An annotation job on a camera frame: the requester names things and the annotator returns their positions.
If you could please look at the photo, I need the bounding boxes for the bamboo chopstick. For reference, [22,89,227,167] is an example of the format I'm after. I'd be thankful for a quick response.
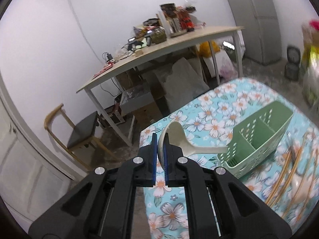
[266,146,303,208]
[270,148,311,207]

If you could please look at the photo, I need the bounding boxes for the white ceramic soup spoon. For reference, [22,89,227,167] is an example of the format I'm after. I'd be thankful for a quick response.
[291,174,314,204]

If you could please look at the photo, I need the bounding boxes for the grey sack under desk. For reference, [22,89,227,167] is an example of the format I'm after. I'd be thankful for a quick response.
[155,57,210,112]

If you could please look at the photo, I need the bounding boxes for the wooden chair black seat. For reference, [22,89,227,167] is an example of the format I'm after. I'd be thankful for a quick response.
[44,103,119,171]

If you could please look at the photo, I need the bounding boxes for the green perforated utensil holder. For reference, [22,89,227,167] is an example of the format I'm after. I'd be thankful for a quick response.
[217,101,294,178]

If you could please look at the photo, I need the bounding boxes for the wooden desk white legs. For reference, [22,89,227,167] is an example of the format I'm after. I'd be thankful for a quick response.
[77,26,245,147]

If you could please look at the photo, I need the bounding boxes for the clutter pile on desk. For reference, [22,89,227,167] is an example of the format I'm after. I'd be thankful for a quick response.
[93,3,196,79]

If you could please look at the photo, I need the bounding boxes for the floral turquoise tablecloth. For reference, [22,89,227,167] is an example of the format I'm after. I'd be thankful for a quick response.
[140,78,318,238]

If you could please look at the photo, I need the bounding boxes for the white panel door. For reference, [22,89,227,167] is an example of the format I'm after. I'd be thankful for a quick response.
[1,104,71,221]

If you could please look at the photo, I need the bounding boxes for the black rice cooker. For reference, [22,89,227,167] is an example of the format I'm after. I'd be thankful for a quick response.
[284,45,301,81]

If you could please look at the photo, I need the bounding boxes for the grey refrigerator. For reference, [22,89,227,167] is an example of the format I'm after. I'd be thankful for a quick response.
[228,0,282,65]

